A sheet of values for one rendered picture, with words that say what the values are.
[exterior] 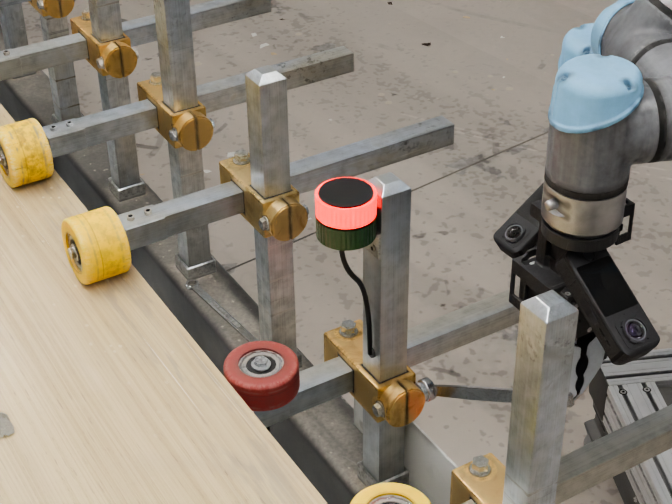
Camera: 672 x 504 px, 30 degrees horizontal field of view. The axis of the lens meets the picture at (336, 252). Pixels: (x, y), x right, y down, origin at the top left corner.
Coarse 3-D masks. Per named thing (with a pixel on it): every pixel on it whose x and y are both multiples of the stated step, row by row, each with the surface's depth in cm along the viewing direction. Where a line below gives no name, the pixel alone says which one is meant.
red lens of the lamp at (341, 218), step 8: (320, 184) 123; (376, 192) 121; (320, 200) 120; (376, 200) 121; (320, 208) 120; (328, 208) 119; (336, 208) 119; (344, 208) 119; (352, 208) 119; (360, 208) 119; (368, 208) 120; (376, 208) 122; (320, 216) 121; (328, 216) 120; (336, 216) 119; (344, 216) 119; (352, 216) 119; (360, 216) 120; (368, 216) 120; (328, 224) 120; (336, 224) 120; (344, 224) 120; (352, 224) 120; (360, 224) 120
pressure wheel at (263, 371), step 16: (240, 352) 134; (256, 352) 134; (272, 352) 134; (288, 352) 134; (224, 368) 132; (240, 368) 132; (256, 368) 132; (272, 368) 132; (288, 368) 131; (240, 384) 130; (256, 384) 129; (272, 384) 129; (288, 384) 130; (256, 400) 130; (272, 400) 130; (288, 400) 132
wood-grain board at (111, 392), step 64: (0, 192) 162; (64, 192) 162; (0, 256) 150; (64, 256) 150; (0, 320) 140; (64, 320) 140; (128, 320) 140; (0, 384) 131; (64, 384) 131; (128, 384) 131; (192, 384) 130; (0, 448) 123; (64, 448) 123; (128, 448) 123; (192, 448) 123; (256, 448) 123
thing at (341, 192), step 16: (320, 192) 121; (336, 192) 121; (352, 192) 121; (368, 192) 121; (368, 224) 121; (352, 272) 127; (368, 304) 130; (368, 320) 131; (368, 336) 132; (368, 352) 133
